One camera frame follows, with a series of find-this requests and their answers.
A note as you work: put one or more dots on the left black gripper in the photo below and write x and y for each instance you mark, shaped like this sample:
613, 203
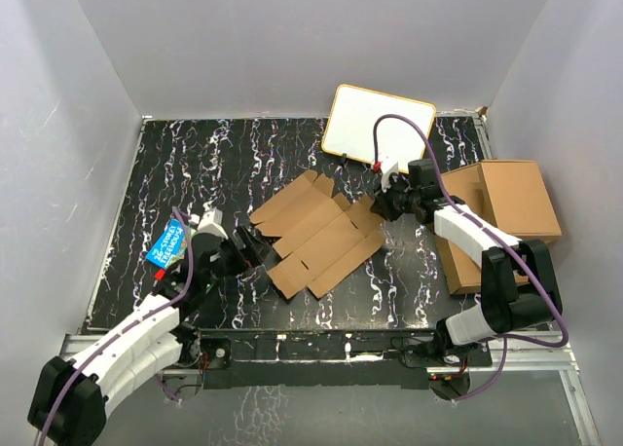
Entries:
252, 251

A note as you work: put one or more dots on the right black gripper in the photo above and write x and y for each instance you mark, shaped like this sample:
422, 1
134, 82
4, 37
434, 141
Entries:
382, 204

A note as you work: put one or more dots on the blue treehouse book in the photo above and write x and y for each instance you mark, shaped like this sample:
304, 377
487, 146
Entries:
170, 247

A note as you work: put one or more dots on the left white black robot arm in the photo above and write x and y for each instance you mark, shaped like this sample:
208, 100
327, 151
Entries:
74, 397

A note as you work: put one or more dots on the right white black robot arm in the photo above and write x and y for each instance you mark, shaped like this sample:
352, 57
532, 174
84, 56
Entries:
518, 285

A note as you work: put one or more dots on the flat brown cardboard box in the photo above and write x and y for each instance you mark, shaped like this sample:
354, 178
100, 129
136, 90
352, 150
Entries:
462, 273

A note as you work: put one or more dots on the closed brown cardboard box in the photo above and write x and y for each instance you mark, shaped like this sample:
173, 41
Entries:
516, 200

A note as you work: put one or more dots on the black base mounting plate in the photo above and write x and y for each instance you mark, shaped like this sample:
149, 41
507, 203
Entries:
404, 358

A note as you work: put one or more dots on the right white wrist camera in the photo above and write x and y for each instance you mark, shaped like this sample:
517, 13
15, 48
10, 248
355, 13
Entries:
386, 168

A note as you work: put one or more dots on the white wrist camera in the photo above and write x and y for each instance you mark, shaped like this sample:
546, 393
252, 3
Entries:
386, 168
211, 223

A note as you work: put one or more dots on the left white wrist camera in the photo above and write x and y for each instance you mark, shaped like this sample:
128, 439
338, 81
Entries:
211, 223

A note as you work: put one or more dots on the whiteboard with wooden frame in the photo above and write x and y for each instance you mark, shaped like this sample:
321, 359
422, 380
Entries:
355, 131

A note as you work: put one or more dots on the aluminium frame rail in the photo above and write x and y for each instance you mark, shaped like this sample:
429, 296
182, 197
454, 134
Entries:
518, 353

